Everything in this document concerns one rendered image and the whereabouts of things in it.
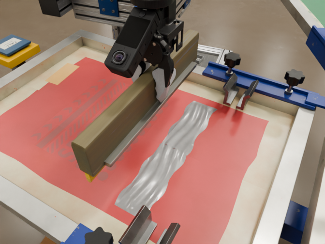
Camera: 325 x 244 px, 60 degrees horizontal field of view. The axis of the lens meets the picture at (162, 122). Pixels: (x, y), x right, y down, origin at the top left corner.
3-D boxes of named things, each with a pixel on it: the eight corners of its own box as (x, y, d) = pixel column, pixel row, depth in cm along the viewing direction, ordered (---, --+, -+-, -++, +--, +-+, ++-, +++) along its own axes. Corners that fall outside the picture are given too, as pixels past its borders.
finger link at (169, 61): (177, 84, 53) (170, 41, 48) (173, 89, 53) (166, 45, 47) (155, 81, 56) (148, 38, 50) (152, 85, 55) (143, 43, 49)
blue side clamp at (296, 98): (199, 89, 83) (202, 69, 78) (206, 80, 86) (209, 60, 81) (306, 125, 73) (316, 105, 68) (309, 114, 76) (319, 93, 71)
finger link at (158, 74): (183, 91, 60) (178, 52, 54) (169, 108, 56) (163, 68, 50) (170, 89, 61) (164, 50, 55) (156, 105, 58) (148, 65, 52)
